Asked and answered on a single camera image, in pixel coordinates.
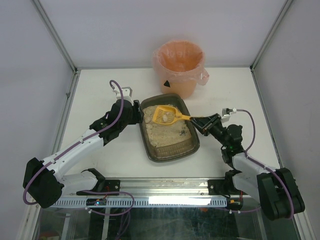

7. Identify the yellow litter scoop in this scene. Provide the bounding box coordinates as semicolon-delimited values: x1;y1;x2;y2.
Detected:
152;105;191;125

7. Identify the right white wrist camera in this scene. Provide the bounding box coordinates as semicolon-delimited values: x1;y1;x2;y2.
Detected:
221;108;237;123

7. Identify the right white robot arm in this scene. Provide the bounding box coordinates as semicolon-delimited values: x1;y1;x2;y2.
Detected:
190;114;306;221

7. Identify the left aluminium frame post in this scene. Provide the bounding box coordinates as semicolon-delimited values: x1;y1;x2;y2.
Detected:
30;0;78;74

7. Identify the aluminium frame post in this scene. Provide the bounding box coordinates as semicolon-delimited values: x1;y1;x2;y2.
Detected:
249;0;295;72
30;0;78;74

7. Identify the white slotted cable duct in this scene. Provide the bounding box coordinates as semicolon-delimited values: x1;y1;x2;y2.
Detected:
52;196;227;209

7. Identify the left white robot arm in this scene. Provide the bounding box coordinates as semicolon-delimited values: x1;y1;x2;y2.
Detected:
22;99;144;209

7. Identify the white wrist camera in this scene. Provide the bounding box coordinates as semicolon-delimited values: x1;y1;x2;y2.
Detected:
112;86;134;103
221;108;237;123

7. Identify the orange trash bin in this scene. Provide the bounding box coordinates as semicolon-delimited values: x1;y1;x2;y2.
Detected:
158;77;197;99

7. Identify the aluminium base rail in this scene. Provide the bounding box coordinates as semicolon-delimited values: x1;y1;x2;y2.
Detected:
59;176;241;201

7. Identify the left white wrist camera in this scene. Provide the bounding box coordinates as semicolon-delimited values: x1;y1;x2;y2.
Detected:
112;86;134;103

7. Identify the right aluminium frame post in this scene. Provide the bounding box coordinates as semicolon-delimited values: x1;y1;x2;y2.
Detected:
249;0;295;72

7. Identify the pink plastic bin liner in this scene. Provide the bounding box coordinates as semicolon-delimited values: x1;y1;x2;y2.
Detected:
152;40;210;86

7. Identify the grey plastic litter box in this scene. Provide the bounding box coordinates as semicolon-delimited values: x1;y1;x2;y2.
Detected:
139;93;200;163

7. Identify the beige cat litter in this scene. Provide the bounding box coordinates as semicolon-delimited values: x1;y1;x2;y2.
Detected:
143;105;192;148

